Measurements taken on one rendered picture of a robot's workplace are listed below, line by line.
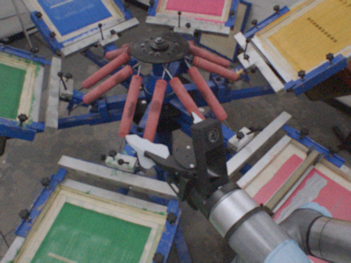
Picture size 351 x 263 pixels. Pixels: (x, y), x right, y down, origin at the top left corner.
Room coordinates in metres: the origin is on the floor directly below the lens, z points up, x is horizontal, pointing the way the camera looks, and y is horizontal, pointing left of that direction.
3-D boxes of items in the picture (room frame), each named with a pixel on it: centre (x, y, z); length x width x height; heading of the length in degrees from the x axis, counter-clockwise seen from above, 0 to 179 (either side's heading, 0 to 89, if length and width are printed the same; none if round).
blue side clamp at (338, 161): (0.89, -0.70, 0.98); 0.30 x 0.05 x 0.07; 44
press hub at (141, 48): (1.29, 0.07, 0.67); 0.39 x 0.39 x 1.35
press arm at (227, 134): (0.93, -0.27, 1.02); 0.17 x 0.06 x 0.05; 44
